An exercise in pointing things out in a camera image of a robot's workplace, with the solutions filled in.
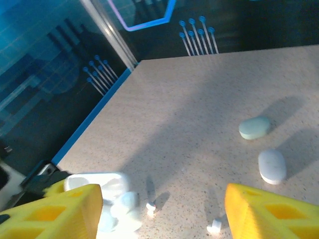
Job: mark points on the white oval earbud case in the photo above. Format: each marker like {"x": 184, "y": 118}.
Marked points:
{"x": 271, "y": 166}

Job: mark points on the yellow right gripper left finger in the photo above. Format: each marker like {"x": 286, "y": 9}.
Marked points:
{"x": 82, "y": 199}

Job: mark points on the aluminium frame post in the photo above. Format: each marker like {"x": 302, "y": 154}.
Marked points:
{"x": 109, "y": 32}

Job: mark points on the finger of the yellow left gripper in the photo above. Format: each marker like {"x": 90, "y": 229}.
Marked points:
{"x": 56, "y": 188}

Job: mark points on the aluminium rail base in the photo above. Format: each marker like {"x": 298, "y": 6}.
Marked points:
{"x": 48, "y": 169}

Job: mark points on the white rectangular earbud case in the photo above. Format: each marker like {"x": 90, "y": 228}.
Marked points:
{"x": 119, "y": 181}

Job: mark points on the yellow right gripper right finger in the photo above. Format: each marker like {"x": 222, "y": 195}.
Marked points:
{"x": 244, "y": 206}

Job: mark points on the pale teal earbud case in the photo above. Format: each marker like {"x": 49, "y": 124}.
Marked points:
{"x": 254, "y": 128}

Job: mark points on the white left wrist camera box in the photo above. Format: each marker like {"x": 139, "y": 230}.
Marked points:
{"x": 11, "y": 179}

